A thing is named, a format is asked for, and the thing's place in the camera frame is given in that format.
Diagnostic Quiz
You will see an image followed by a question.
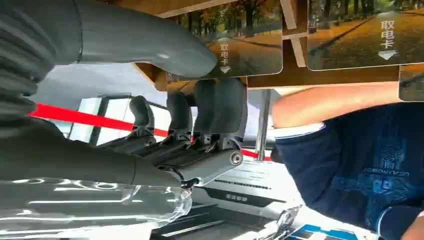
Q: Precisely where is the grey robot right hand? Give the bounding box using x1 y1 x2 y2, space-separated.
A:
0 0 248 187

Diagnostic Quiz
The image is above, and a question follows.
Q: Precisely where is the clear plastic cover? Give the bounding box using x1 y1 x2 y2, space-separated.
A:
0 178 193 240

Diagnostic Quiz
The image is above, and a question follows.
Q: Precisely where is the ribbed grey right arm sleeve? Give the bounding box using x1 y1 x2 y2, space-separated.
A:
0 0 82 121

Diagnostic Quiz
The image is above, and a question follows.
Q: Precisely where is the white desktop device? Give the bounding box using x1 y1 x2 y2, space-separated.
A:
191 158 301 220

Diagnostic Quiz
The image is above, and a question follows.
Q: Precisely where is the silver metal pole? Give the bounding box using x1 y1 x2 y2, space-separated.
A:
254 89 273 162

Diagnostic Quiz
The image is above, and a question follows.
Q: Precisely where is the shiny metal clip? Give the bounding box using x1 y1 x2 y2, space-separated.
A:
263 204 303 240

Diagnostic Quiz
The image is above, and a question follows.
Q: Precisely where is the wooden card box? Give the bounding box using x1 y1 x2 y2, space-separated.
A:
99 0 401 93

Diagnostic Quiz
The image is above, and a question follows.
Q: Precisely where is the blue and white card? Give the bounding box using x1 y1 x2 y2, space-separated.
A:
287 224 361 240

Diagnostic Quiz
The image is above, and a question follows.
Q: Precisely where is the person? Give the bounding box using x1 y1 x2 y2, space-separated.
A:
269 101 424 240

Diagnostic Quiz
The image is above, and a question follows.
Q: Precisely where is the red barrier strap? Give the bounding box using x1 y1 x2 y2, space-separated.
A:
29 103 273 163

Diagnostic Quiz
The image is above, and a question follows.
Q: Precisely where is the black window frame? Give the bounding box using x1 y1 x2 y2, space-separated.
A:
67 95 134 147

